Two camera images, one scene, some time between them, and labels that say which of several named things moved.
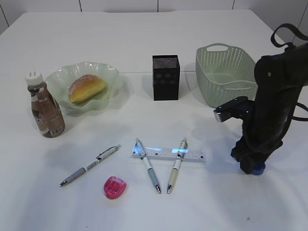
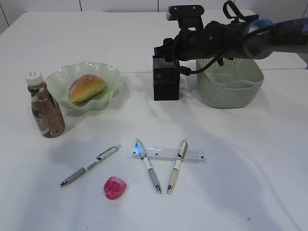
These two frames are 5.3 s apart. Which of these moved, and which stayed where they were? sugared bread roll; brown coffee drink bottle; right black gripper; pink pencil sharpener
Moved: right black gripper
Stayed: pink pencil sharpener; sugared bread roll; brown coffee drink bottle
